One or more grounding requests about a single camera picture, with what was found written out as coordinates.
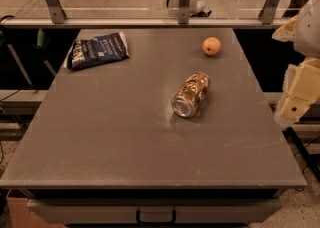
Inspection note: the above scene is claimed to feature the blue chip bag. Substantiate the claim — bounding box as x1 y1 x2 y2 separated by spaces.
64 32 129 71

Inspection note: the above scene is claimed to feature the metal rail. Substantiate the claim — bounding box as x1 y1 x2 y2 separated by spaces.
1 18 288 28

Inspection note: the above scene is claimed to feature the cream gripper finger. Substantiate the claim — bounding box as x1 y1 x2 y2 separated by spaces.
274 93 311 126
272 16 297 42

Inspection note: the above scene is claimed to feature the cardboard box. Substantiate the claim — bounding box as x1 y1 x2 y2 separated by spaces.
6 189 64 228

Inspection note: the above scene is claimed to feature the grey table drawer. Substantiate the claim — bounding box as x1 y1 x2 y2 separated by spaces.
27 198 281 226

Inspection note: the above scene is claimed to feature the black drawer handle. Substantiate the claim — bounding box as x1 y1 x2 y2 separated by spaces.
136 210 177 225

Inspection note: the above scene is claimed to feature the orange fruit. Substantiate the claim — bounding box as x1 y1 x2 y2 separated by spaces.
202 37 221 56

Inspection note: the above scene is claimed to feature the middle metal bracket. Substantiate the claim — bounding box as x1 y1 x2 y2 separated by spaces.
177 0 193 25

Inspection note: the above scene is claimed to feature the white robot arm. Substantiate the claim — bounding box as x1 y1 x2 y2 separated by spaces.
272 0 320 127

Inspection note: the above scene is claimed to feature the right metal bracket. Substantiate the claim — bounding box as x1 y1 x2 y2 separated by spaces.
258 0 280 24

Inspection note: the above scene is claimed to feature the orange soda can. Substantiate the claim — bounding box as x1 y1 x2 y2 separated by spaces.
171 72 210 118

